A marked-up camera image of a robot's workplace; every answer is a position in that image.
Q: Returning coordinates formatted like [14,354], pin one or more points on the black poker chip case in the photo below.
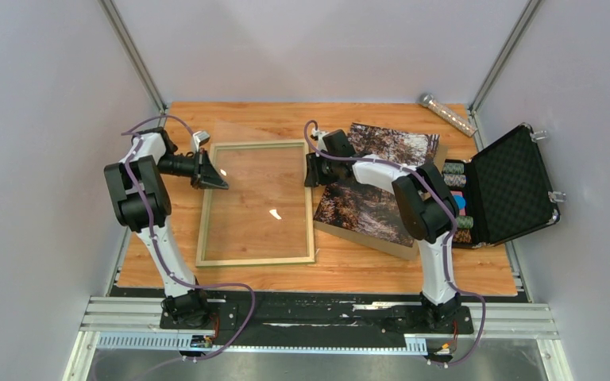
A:
[507,190]

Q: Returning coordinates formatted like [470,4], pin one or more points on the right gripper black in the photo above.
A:
[314,177]

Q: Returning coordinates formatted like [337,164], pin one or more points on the autumn forest photo board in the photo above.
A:
[367,215]

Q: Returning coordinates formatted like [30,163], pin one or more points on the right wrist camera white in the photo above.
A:
[318,135]

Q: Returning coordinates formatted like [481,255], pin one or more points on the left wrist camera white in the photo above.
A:
[199,139]

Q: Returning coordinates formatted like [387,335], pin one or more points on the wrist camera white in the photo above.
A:
[318,135]
[199,139]

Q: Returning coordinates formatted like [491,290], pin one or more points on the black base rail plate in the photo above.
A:
[323,320]

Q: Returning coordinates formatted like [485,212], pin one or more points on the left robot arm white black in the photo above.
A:
[142,203]

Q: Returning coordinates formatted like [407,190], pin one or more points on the silver glitter microphone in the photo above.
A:
[460,123]

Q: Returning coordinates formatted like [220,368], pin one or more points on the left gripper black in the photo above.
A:
[205,175]

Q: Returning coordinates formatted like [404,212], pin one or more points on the blue poker chip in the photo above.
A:
[461,202]

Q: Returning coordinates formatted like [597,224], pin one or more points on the wooden picture frame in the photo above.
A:
[201,259]

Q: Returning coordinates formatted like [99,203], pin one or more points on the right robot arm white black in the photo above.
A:
[426,207]

